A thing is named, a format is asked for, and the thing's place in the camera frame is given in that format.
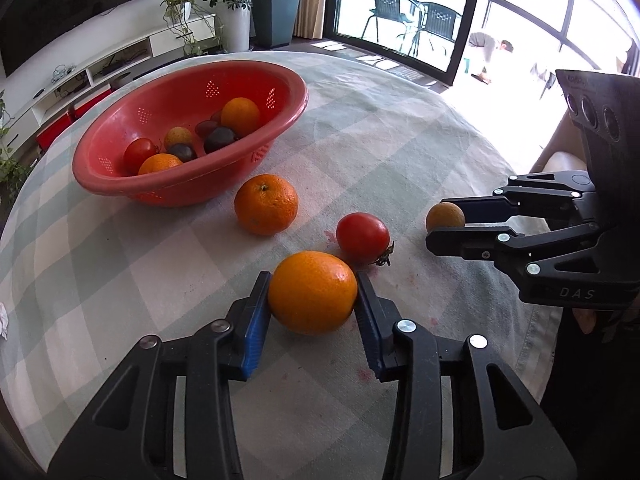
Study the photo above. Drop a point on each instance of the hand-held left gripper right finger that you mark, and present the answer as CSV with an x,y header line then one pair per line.
x,y
367,330

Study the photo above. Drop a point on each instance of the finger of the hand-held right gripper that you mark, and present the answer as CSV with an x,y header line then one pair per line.
x,y
485,210
460,242

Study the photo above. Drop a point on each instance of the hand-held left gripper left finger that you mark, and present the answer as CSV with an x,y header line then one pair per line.
x,y
257,330

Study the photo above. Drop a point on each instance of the small brown round fruit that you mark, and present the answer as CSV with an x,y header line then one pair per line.
x,y
445,216

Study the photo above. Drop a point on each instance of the smooth orange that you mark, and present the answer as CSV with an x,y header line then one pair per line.
x,y
313,292
240,116

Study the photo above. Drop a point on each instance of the red plastic colander basket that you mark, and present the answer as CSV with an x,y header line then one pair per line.
x,y
200,187

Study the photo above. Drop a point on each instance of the orange tangerine with stem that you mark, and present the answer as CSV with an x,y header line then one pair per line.
x,y
160,165

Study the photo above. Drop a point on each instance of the dark purple plum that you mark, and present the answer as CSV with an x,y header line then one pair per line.
x,y
220,139
182,152

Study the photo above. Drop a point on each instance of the person's right hand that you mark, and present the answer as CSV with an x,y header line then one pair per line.
x,y
584,320

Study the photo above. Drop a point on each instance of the beige sofa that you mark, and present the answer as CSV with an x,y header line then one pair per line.
x,y
560,155

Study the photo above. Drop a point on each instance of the red tomato with stem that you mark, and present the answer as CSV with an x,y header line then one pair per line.
x,y
362,237

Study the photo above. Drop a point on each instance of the ribbed orange tangerine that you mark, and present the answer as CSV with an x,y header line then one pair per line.
x,y
266,205

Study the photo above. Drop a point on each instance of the black patio chair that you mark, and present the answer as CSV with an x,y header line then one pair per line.
x,y
387,7
440,22

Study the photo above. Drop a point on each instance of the small dark red fruit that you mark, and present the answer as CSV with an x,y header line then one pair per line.
x,y
205,127

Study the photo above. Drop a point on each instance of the small yellow fruit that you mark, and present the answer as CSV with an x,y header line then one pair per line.
x,y
178,136

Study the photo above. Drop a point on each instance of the crumpled white tissue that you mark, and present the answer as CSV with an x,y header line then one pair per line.
x,y
2,317

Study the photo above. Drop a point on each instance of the red storage box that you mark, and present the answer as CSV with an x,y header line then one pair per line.
x,y
55,130

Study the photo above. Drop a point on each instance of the potted plant grey planter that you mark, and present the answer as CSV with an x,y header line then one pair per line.
x,y
275,15

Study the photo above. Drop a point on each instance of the leafy floor plant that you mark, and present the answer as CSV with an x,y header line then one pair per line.
x,y
10,160

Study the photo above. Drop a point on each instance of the white television cabinet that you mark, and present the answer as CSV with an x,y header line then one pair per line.
x,y
160,42

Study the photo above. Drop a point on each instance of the potted plant white planter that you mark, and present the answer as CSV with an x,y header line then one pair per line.
x,y
235,20

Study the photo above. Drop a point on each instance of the potted trailing plant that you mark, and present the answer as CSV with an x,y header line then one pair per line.
x,y
177,2

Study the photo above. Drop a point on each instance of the black wall television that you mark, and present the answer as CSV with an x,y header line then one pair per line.
x,y
60,5

